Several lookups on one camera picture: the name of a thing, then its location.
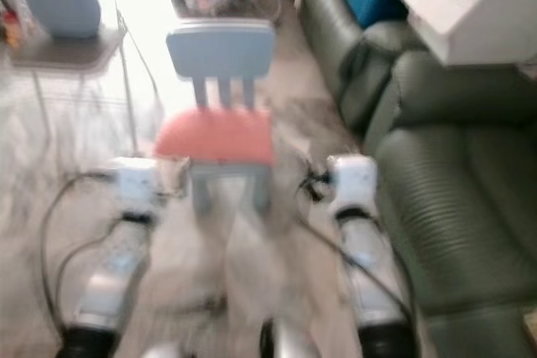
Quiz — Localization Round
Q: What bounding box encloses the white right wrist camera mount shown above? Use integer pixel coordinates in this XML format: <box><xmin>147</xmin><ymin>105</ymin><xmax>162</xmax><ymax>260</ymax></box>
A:
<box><xmin>327</xmin><ymin>153</ymin><xmax>379</xmax><ymax>213</ymax></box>

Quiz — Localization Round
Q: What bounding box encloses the silver robot right leg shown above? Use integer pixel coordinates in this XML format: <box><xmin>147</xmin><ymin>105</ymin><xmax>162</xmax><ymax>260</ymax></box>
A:
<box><xmin>258</xmin><ymin>318</ymin><xmax>330</xmax><ymax>358</ymax></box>

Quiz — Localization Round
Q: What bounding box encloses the green leather sofa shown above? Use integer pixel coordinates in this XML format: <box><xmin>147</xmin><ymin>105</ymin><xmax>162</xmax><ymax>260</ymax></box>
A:
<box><xmin>297</xmin><ymin>0</ymin><xmax>537</xmax><ymax>358</ymax></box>

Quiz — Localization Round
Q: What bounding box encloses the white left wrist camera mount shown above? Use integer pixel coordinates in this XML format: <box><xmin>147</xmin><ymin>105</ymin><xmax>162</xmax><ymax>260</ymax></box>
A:
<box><xmin>112</xmin><ymin>158</ymin><xmax>162</xmax><ymax>213</ymax></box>

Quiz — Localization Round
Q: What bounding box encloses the blue child chair pink seat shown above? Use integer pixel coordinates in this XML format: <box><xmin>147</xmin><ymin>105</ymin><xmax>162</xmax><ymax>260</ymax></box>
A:
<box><xmin>152</xmin><ymin>18</ymin><xmax>277</xmax><ymax>217</ymax></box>

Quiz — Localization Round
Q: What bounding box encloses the grey metal folding chair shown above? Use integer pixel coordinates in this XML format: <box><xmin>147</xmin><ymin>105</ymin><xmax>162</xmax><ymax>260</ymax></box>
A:
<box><xmin>6</xmin><ymin>0</ymin><xmax>137</xmax><ymax>159</ymax></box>

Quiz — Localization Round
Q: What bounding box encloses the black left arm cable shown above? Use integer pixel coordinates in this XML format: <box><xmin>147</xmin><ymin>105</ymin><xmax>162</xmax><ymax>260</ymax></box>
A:
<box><xmin>38</xmin><ymin>170</ymin><xmax>118</xmax><ymax>335</ymax></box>

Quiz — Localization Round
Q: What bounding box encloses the white angular box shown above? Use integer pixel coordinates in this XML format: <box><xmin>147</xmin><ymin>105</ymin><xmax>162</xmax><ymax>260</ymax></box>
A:
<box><xmin>392</xmin><ymin>0</ymin><xmax>537</xmax><ymax>68</ymax></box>

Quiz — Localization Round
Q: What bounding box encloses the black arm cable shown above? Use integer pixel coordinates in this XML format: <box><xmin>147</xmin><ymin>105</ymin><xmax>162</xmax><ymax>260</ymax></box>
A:
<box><xmin>38</xmin><ymin>170</ymin><xmax>118</xmax><ymax>335</ymax></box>
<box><xmin>296</xmin><ymin>169</ymin><xmax>412</xmax><ymax>321</ymax></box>

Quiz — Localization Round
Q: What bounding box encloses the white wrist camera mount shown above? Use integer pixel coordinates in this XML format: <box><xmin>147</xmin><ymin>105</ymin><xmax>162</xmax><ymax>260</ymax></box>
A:
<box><xmin>112</xmin><ymin>158</ymin><xmax>162</xmax><ymax>213</ymax></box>
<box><xmin>327</xmin><ymin>153</ymin><xmax>379</xmax><ymax>213</ymax></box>

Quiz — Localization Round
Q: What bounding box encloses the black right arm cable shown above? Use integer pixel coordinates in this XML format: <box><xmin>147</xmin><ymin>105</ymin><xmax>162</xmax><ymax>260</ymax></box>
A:
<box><xmin>296</xmin><ymin>169</ymin><xmax>412</xmax><ymax>321</ymax></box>

